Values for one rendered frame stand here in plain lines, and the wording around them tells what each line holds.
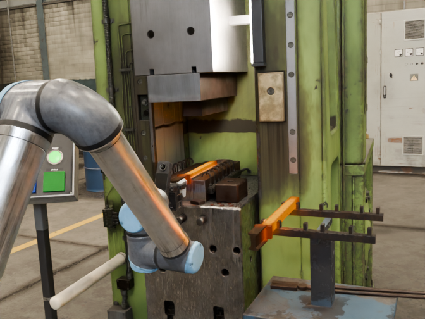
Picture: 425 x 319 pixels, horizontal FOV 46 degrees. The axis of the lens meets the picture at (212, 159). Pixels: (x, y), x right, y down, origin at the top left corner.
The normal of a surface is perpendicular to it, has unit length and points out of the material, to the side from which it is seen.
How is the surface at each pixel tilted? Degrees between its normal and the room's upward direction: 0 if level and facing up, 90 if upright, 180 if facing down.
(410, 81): 90
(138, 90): 90
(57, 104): 79
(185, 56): 90
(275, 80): 90
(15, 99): 59
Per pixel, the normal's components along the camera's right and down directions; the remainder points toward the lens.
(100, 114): 0.55, -0.13
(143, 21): -0.34, 0.16
